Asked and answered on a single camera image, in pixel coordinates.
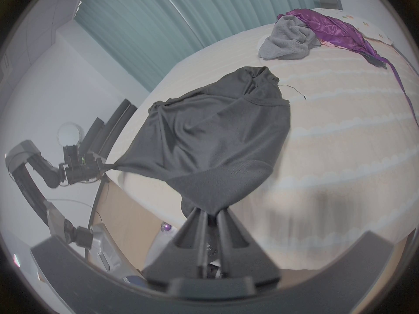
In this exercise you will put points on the bed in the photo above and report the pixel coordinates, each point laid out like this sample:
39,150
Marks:
327,142

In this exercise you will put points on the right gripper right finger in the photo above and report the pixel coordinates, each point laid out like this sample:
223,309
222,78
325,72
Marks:
242,257

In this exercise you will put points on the grey bedside table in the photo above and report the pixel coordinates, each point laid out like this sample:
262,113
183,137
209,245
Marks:
328,2

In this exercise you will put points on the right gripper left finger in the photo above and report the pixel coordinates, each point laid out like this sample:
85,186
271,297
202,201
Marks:
183,257

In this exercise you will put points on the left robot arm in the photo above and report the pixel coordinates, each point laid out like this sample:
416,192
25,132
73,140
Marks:
32,162

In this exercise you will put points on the round mirror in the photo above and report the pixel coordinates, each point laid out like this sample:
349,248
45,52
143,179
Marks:
68,134

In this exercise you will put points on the pink garment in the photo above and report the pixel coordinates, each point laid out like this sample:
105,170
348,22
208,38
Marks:
327,43

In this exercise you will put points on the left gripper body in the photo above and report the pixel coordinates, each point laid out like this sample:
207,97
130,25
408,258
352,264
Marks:
90,170

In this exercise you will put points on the blue-green curtain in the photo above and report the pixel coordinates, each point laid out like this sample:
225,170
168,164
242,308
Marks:
245,5
131,28

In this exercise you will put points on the grey garment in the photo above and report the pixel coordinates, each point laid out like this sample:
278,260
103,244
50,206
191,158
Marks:
288,41

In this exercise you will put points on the purple satin garment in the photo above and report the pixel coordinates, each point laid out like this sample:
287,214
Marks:
334,28

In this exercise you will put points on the black T-shirt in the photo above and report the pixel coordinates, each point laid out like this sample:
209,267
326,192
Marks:
212,136

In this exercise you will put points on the white printed pillow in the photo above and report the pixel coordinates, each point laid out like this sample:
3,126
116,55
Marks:
370,25

